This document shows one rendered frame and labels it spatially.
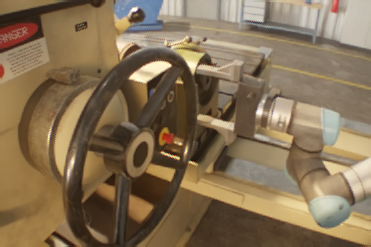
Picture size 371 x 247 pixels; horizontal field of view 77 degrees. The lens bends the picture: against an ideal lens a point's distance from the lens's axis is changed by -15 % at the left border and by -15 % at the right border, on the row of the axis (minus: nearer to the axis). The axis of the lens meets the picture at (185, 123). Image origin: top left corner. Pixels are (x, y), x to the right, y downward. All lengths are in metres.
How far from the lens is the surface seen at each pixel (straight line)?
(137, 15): 0.69
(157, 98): 0.48
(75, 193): 0.34
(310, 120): 0.58
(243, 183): 1.29
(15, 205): 0.61
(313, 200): 0.56
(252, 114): 0.60
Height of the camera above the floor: 1.61
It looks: 33 degrees down
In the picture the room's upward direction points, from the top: straight up
